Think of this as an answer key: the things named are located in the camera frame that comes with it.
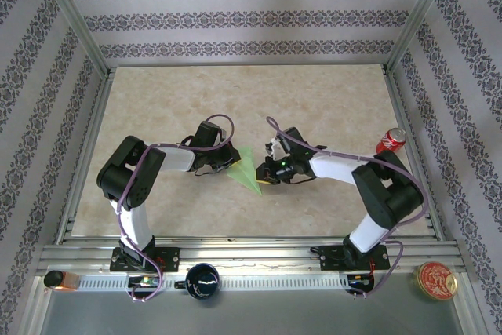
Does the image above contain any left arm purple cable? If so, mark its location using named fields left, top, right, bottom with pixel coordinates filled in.
left=116, top=114, right=235, bottom=304

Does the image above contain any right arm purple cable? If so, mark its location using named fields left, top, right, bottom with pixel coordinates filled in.
left=265, top=116, right=431, bottom=300

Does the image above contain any aluminium side rail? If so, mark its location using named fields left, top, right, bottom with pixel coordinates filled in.
left=380, top=64, right=448, bottom=242
left=54, top=67, right=115, bottom=245

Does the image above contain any aluminium frame post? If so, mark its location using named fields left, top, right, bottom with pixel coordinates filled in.
left=385, top=0, right=459, bottom=75
left=33, top=0, right=111, bottom=77

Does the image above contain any dark blue glossy mug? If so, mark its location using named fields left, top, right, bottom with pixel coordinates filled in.
left=174, top=262, right=220, bottom=300

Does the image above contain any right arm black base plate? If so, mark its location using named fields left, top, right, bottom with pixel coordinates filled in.
left=319, top=244, right=391, bottom=272

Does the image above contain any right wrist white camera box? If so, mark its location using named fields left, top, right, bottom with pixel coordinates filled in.
left=265, top=135, right=284, bottom=158

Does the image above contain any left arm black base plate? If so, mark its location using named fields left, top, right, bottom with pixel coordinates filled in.
left=109, top=247, right=180, bottom=273

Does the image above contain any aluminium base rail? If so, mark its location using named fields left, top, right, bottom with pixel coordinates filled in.
left=37, top=235, right=467, bottom=275

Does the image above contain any white slotted cable duct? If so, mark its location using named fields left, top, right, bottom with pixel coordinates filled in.
left=76, top=274, right=352, bottom=291

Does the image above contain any red soda can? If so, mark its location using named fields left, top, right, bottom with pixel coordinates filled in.
left=375, top=127, right=408, bottom=155

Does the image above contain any small circuit board with light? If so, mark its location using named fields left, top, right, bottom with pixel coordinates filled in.
left=127, top=275, right=161, bottom=288
left=347, top=273, right=374, bottom=288

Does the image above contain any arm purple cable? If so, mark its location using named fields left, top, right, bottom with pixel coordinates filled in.
left=265, top=116, right=431, bottom=300
left=116, top=114, right=235, bottom=304

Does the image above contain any red and gold round tin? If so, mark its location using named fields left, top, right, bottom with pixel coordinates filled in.
left=412, top=260, right=459, bottom=301

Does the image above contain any orange bottle with black cap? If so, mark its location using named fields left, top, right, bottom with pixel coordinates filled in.
left=42, top=270, right=82, bottom=293

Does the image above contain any light green paper sheet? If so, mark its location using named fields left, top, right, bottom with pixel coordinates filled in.
left=224, top=146, right=264, bottom=197

